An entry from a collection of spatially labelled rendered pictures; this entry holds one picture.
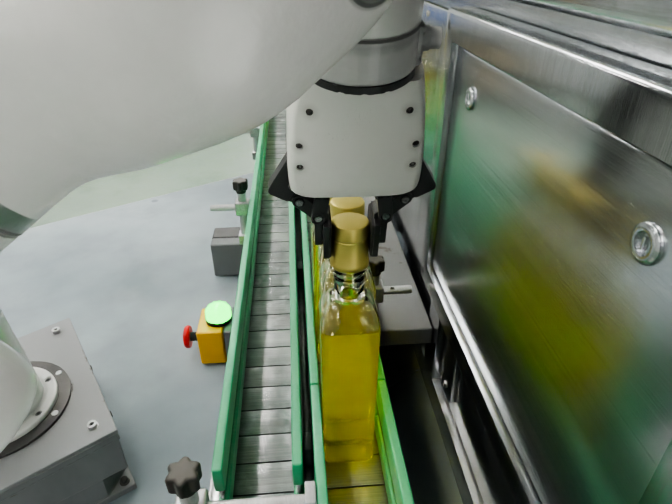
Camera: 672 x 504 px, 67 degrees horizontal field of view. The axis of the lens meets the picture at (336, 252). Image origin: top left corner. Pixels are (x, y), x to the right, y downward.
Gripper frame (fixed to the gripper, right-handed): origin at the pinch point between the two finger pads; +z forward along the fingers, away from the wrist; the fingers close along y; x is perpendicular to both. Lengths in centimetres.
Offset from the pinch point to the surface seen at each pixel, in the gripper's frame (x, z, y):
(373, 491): 13.3, 25.5, -2.3
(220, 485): 14.1, 18.8, 12.7
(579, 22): -2.0, -17.0, -15.3
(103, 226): -68, 60, 56
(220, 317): -20.0, 38.0, 18.5
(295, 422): 8.8, 17.9, 5.6
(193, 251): -54, 57, 31
